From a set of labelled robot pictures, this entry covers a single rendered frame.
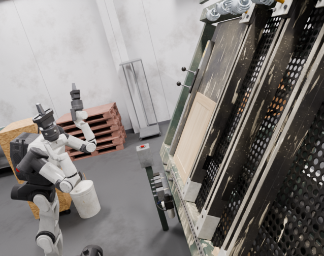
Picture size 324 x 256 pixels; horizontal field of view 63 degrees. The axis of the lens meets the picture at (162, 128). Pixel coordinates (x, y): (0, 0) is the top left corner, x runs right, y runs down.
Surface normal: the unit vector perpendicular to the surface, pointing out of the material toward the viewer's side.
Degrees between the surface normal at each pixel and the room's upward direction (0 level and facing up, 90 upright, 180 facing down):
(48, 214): 90
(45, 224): 90
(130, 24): 90
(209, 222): 90
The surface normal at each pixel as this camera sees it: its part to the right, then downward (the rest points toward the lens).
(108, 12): 0.03, 0.32
